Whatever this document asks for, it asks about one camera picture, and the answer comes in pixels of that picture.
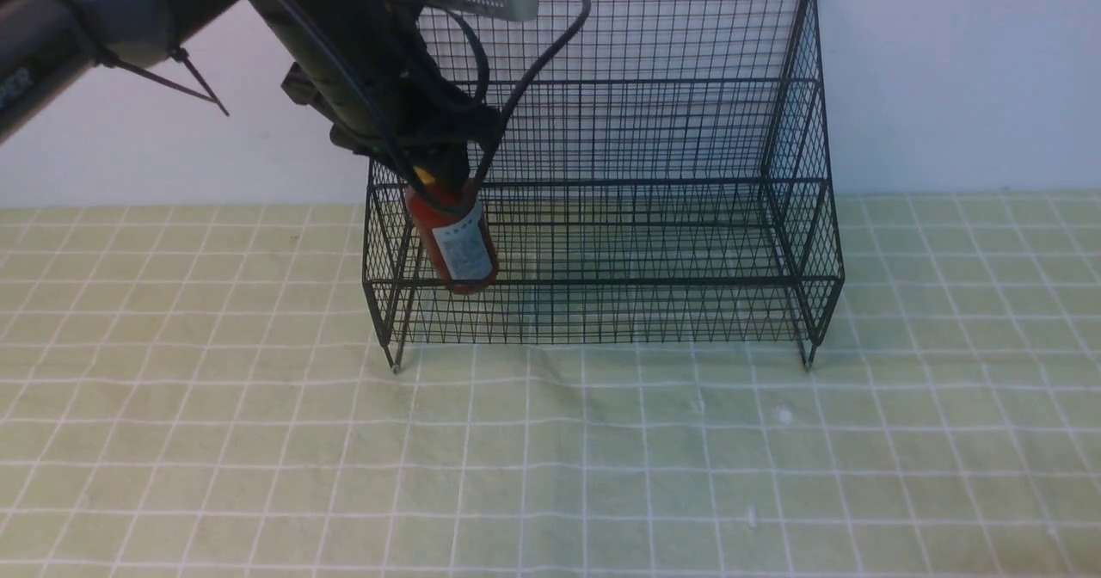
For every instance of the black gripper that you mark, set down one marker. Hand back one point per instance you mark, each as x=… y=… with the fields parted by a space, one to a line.
x=364 y=65

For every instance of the brown seasoning bottle yellow cap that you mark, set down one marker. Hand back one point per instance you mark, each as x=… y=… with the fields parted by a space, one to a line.
x=460 y=247

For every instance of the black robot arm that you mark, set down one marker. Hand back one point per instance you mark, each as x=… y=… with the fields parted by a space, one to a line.
x=48 y=43

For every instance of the green checkered tablecloth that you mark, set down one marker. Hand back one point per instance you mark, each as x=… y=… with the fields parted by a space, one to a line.
x=195 y=391

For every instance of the black wire mesh rack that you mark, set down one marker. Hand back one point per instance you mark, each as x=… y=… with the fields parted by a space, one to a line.
x=666 y=178

